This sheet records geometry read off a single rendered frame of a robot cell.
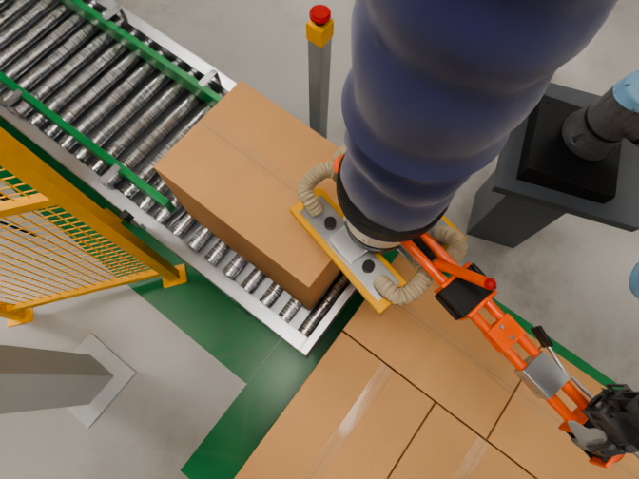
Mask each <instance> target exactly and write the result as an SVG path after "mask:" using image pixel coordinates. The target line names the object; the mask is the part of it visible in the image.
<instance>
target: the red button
mask: <svg viewBox="0 0 639 479"><path fill-rule="evenodd" d="M309 17H310V19H311V21H312V22H314V23H315V24H316V25H317V26H319V27H321V26H324V25H325V23H327V22H328V21H329V20H330V18H331V11H330V9H329V8H328V7H327V6H324V5H315V6H314V7H312V8H311V9H310V11H309Z"/></svg>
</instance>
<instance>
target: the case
mask: <svg viewBox="0 0 639 479"><path fill-rule="evenodd" d="M338 149H339V147H337V146H336V145H334V144H332V143H331V142H329V141H328V140H327V139H325V138H324V137H322V136H321V135H320V134H319V133H317V132H316V131H314V130H313V129H312V128H310V127H309V126H307V125H305V124H304V123H302V122H301V121H300V120H298V119H297V118H295V117H294V116H292V115H291V114H289V113H288V112H287V111H285V110H284V109H282V108H281V107H279V106H278V105H276V104H274V103H273V102H272V101H270V100H269V99H267V98H266V97H264V96H263V95H261V94H260V93H259V92H258V91H257V90H255V89H254V88H252V87H251V86H249V85H248V84H246V83H245V82H243V81H239V82H238V83H237V84H236V85H235V86H234V87H233V88H232V89H231V90H230V91H229V92H228V93H227V94H226V95H225V96H224V97H223V98H222V99H221V100H220V101H219V102H218V103H217V104H216V105H214V106H213V107H212V108H211V109H210V110H209V111H208V112H207V113H206V114H205V115H204V116H203V117H202V118H201V119H200V120H199V121H198V122H197V123H196V124H195V125H194V126H193V127H192V128H191V129H190V130H189V131H188V132H187V133H186V134H185V135H184V136H183V137H182V138H181V139H180V140H179V141H178V142H177V143H176V144H175V145H174V146H173V147H172V148H171V149H170V150H169V151H168V152H167V153H166V154H165V155H164V156H163V157H162V158H161V159H160V160H159V161H158V162H157V163H156V164H155V165H154V166H153V167H154V169H155V170H156V171H157V173H158V174H159V175H160V176H161V178H162V179H163V180H164V182H165V183H166V185H167V186H168V187H169V189H170V190H171V191H172V193H173V194H174V195H175V197H176V198H177V199H178V201H179V202H180V203H181V204H182V206H183V207H184V209H185V210H186V211H187V213H188V214H189V215H190V216H191V217H192V218H193V219H195V220H196V221H197V222H199V223H200V224H201V225H203V226H204V227H205V228H206V229H208V230H209V231H210V232H211V233H213V234H214V235H215V236H216V237H218V238H219V239H220V240H222V241H223V242H224V243H226V244H227V245H228V246H229V247H231V248H232V249H233V250H234V251H236V252H237V253H238V254H239V255H241V256H242V257H243V258H245V259H246V260H247V261H249V262H250V263H251V264H252V265H254V266H255V267H256V268H257V269H259V270H260V271H261V272H262V273H264V274H265V275H266V276H268V277H269V278H270V279H272V280H273V281H274V282H275V283H277V284H278V285H279V286H280V287H281V288H282V289H283V290H285V291H286V292H287V293H288V294H290V295H291V296H292V297H294V298H295V299H296V300H297V301H299V302H300V303H301V304H302V305H304V306H305V307H306V308H308V309H309V310H311V309H312V308H313V307H314V305H315V304H316V303H317V302H318V300H319V299H320V298H321V296H322V295H323V294H324V292H325V291H326V290H327V289H328V287H329V286H330V285H331V284H332V282H333V281H334V280H335V279H336V277H337V276H338V275H339V273H340V272H341V271H340V269H339V268H338V266H337V265H336V264H335V263H334V262H333V261H332V260H331V259H330V258H329V257H328V256H327V254H326V253H325V252H324V251H323V250H322V249H321V248H320V246H319V245H318V244H317V243H316V242H315V240H314V239H313V238H312V237H311V236H310V235H309V234H308V232H307V231H306V230H305V229H304V228H303V227H302V225H301V224H300V223H299V222H298V221H297V219H296V218H295V217H294V216H293V215H292V214H291V213H290V208H291V207H292V206H294V205H295V204H296V203H298V202H299V201H300V200H299V196H297V192H298V190H297V185H298V184H299V181H300V180H301V177H303V176H304V174H306V173H307V171H310V169H311V168H314V166H317V164H321V163H326V162H330V163H331V162H332V158H333V157H334V154H335V152H337V150H338ZM318 187H320V188H321V189H322V190H323V191H324V192H325V193H326V194H327V195H328V196H329V197H330V199H331V200H332V201H333V202H334V203H335V204H336V205H337V206H338V207H339V209H340V206H339V201H338V196H337V184H336V183H335V182H334V181H333V180H332V179H331V178H330V179H328V178H326V179H325V180H323V181H321V182H319V184H317V186H315V188H313V191H314V190H315V189H317V188H318ZM340 210H341V209H340Z"/></svg>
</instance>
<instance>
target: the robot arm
mask: <svg viewBox="0 0 639 479"><path fill-rule="evenodd" d="M562 135H563V139H564V141H565V143H566V145H567V147H568V148H569V149H570V150H571V151H572V152H573V153H574V154H575V155H577V156H579V157H580V158H583V159H585V160H589V161H600V160H603V159H606V158H607V157H608V156H609V155H611V154H612V153H613V152H614V151H615V150H616V148H617V147H618V145H619V144H620V143H621V141H622V140H623V139H625V138H626V139H628V140H629V141H630V142H632V143H633V144H635V145H636V146H638V147H639V70H636V71H633V72H632V73H630V74H629V75H628V76H626V77H625V78H623V79H621V80H620V81H618V82H617V83H616V84H615V85H614V86H613V87H612V88H610V89H609V90H608V91H607V92H606V93H605V94H603V95H602V96H601V97H600V98H599V99H597V100H596V101H595V102H594V103H593V104H592V105H590V106H588V107H585V108H582V109H578V110H576V111H574V112H573V113H572V114H571V115H570V116H569V117H568V118H567V119H566V120H565V121H564V123H563V125H562ZM629 288H630V290H631V292H632V293H633V295H634V296H635V297H637V298H638V299H639V262H638V263H636V264H635V266H634V267H633V269H632V271H631V273H630V276H629ZM606 386H607V387H608V388H609V390H607V389H605V388H601V389H602V390H603V391H602V392H601V393H599V394H597V395H596V396H595V397H594V398H593V399H592V400H591V401H590V402H589V403H588V404H587V407H586V408H585V409H584V410H581V412H582V413H583V414H585V415H586V416H587V417H588V419H589V420H590V421H591V423H592V424H593V425H594V426H595V427H596V428H593V429H588V428H585V427H584V426H582V425H581V424H579V423H577V422H576V421H573V420H570V421H568V425H569V427H570V429H571V431H572V432H573V434H574V435H575V438H572V439H571V441H572V442H573V443H574V444H575V445H576V446H577V447H579V448H581V449H583V450H587V451H590V452H592V453H593V454H597V455H601V456H605V457H610V456H615V455H619V454H626V453H633V452H637V451H639V392H634V391H633V390H632V389H631V388H630V387H629V386H628V385H627V384H607V385H606ZM614 387H622V388H621V389H620V390H616V389H615V388H614ZM599 429H603V430H604V431H605V432H606V433H604V432H603V431H601V430H599ZM608 435H609V436H610V438H609V437H608Z"/></svg>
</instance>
